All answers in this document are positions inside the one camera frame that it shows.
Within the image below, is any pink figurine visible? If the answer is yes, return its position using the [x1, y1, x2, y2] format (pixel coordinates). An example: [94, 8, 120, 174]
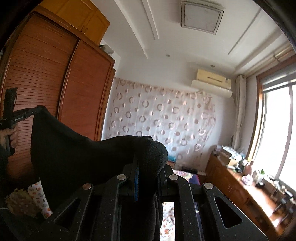
[245, 160, 253, 179]

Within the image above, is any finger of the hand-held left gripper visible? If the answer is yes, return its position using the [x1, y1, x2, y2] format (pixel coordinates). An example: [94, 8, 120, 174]
[28, 105, 45, 116]

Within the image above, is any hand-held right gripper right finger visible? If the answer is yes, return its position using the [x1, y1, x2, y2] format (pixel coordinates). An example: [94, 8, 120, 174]
[159, 166, 269, 241]

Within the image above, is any low wooden cabinet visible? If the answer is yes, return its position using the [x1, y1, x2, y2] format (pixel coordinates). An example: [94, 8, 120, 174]
[205, 153, 296, 234]

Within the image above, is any black printed t-shirt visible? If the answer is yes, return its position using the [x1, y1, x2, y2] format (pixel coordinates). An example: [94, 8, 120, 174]
[30, 105, 168, 241]

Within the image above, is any brown wooden louvred wardrobe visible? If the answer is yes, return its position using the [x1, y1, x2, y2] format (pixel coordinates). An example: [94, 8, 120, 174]
[0, 11, 116, 183]

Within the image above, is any pale patterned window curtain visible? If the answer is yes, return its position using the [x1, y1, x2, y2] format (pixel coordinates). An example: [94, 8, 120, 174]
[233, 74, 247, 149]

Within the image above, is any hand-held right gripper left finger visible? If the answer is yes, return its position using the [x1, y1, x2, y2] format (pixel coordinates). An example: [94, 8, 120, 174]
[35, 162, 140, 241]

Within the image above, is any stack of books and papers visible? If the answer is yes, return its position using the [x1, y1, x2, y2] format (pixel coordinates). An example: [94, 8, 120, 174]
[214, 145, 243, 167]

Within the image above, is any person's left hand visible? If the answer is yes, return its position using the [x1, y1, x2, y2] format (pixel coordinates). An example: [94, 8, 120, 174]
[0, 125, 19, 149]

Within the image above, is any beige wall air conditioner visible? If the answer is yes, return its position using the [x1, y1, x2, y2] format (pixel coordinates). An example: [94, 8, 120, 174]
[191, 68, 233, 98]

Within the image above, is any wood-framed window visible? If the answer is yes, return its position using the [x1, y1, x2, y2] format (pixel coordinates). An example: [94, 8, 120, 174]
[245, 70, 296, 186]

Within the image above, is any square ceiling lamp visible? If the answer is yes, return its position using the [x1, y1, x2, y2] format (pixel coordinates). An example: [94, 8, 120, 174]
[180, 0, 225, 35]

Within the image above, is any white box on wardrobe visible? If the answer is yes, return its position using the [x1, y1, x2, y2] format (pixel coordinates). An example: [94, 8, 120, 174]
[99, 44, 114, 55]

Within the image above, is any light wooden overhead cabinet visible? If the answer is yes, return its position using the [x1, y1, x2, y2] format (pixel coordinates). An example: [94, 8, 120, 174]
[38, 0, 110, 44]

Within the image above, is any sheer circle-pattern curtain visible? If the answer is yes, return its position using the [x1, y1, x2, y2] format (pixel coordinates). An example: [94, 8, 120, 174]
[107, 77, 216, 167]

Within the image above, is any tan fuzzy cloth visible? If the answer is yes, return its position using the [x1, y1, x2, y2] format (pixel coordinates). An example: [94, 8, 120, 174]
[5, 188, 40, 218]

